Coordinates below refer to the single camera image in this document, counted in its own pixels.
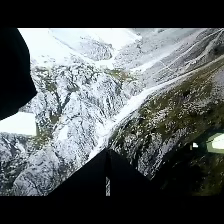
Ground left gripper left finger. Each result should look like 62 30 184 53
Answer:
48 148 108 197

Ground black garment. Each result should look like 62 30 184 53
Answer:
0 27 38 121

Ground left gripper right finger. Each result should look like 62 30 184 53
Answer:
108 149 162 197

